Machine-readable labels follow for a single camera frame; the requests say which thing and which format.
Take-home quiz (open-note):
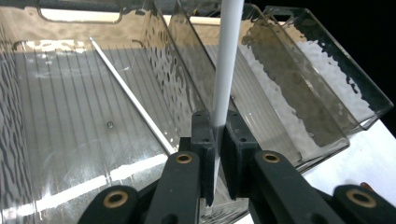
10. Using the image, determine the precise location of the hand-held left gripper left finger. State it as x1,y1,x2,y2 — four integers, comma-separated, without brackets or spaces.
179,109,217,208

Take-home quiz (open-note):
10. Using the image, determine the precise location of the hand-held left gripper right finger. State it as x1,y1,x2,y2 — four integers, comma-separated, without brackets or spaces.
219,109,260,201

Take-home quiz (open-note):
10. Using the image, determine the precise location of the clear grey plastic bin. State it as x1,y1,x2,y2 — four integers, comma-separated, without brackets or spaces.
155,0,350,174
0,0,250,224
242,5,395,131

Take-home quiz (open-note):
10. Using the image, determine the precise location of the white chopstick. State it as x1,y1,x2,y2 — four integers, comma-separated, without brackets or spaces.
89,36,177,156
212,0,246,195

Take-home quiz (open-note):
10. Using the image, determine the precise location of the white table cover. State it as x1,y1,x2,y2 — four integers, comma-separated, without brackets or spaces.
242,119,396,224

